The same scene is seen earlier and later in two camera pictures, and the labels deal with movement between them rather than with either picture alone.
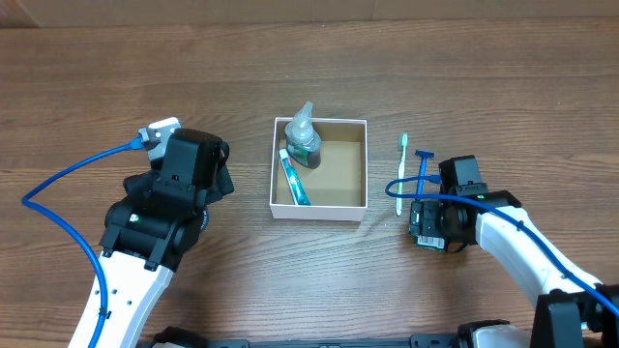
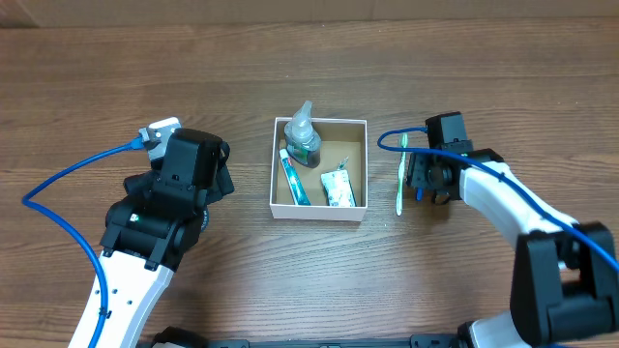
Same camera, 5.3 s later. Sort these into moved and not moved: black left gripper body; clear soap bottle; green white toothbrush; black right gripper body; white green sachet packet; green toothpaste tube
Moved: white green sachet packet; black right gripper body
Not moved: clear soap bottle; black left gripper body; green white toothbrush; green toothpaste tube
